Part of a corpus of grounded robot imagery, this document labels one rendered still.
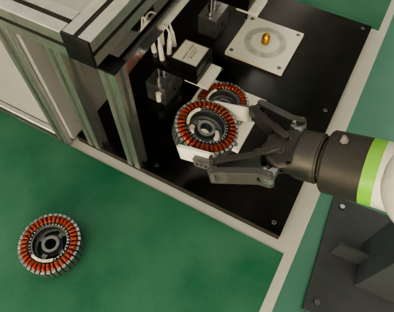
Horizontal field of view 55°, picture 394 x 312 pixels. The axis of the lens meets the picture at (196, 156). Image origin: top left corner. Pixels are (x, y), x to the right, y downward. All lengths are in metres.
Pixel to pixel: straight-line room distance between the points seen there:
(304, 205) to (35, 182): 0.55
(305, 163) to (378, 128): 1.42
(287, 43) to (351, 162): 0.54
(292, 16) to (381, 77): 1.13
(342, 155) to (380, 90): 1.59
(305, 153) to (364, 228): 1.14
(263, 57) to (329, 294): 0.93
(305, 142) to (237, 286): 0.30
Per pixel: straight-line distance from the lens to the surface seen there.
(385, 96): 2.08
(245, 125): 0.82
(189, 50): 0.76
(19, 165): 0.89
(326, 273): 1.55
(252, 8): 0.93
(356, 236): 1.64
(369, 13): 1.21
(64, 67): 0.64
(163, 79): 0.84
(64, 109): 0.79
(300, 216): 0.78
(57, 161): 0.86
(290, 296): 1.51
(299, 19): 1.10
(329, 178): 0.53
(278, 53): 0.97
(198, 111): 0.66
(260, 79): 0.93
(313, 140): 0.55
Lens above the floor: 1.45
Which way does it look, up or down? 60 degrees down
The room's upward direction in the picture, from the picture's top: straight up
